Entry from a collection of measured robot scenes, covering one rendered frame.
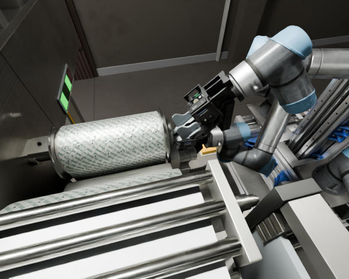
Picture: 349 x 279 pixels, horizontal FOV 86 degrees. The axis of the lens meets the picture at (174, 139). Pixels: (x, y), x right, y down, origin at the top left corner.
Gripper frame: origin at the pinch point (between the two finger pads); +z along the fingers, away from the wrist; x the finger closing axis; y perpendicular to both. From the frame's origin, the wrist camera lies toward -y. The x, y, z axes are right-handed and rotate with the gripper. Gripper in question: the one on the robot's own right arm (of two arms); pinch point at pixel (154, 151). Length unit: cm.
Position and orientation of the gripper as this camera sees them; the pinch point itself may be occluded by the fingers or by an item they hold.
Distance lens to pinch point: 67.1
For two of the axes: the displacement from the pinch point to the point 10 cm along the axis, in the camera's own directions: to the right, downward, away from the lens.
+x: 2.3, 7.5, -6.2
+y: 0.0, -6.3, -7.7
